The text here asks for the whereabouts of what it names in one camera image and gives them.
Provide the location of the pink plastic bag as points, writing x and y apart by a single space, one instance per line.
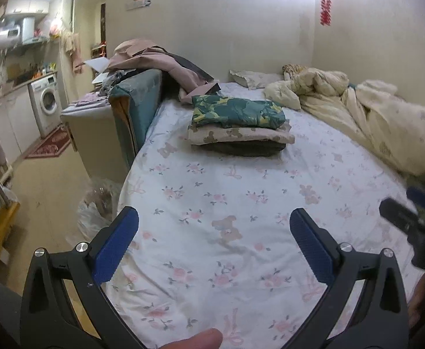
55 29

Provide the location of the cream bear print quilt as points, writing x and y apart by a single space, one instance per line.
386 127

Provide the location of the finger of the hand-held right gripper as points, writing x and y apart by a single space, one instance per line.
423 201
397 212

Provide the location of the white water heater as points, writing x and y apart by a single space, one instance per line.
3 38

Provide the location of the white paper sheet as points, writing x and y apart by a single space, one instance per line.
97 64

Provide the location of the clear plastic bag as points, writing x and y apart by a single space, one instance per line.
96 207

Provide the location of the white washing machine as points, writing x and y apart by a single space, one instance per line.
47 103

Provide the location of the person's left hand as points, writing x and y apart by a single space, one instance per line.
192 338

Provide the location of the white wall box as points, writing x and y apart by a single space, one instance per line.
138 3

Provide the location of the leopard print cloth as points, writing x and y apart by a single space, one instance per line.
294 69

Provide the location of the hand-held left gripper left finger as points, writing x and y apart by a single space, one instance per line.
116 247

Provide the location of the red patterned rug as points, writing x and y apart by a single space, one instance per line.
50 143

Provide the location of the white kitchen base cabinets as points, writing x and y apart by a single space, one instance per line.
14 123

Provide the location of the teal bed headboard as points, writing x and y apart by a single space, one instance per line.
136 116

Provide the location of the dark grey garment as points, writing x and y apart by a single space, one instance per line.
187 65

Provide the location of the white frilled pillow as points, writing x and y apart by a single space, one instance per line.
256 79

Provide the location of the dark brown folded pants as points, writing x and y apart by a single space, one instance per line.
248 149

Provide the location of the green floral shorts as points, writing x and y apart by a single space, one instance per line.
237 111

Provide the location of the pink garment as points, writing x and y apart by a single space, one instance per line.
139 58

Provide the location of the white wall cabinet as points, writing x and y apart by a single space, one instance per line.
27 6

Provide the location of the beige side table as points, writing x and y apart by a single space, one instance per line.
89 134

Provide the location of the bear print folded pants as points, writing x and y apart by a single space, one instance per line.
234 134

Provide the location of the person's right forearm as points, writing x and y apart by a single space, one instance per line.
419 298

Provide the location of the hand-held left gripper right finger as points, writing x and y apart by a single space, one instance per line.
310 247

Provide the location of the hanging beige towel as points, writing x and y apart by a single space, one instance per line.
73 49

